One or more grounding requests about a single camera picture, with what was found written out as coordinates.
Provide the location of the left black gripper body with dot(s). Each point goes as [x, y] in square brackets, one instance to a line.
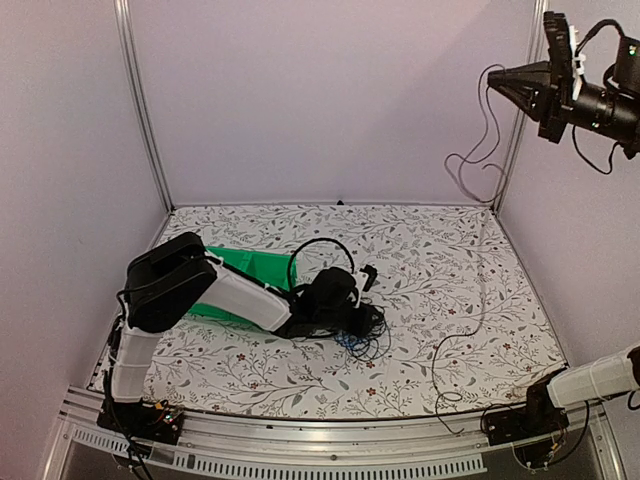
[330, 320]

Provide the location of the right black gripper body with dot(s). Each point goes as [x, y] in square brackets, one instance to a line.
[623, 124]

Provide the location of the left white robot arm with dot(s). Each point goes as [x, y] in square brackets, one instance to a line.
[163, 284]

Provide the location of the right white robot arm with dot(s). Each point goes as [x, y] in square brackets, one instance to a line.
[608, 376]

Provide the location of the green plastic divided bin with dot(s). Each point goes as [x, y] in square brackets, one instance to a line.
[236, 296]

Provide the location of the floral patterned table mat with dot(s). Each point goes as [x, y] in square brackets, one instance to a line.
[464, 329]

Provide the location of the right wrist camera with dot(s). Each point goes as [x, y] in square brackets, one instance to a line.
[566, 64]

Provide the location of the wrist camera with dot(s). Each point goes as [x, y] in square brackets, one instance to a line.
[566, 64]
[364, 279]

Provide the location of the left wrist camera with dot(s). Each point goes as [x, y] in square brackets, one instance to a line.
[364, 279]

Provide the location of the aluminium front rail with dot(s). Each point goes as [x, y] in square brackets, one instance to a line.
[216, 446]

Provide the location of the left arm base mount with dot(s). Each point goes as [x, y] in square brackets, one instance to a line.
[140, 419]

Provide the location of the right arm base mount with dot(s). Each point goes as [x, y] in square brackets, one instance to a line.
[538, 426]

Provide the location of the left aluminium corner post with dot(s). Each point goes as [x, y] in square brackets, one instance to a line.
[134, 77]

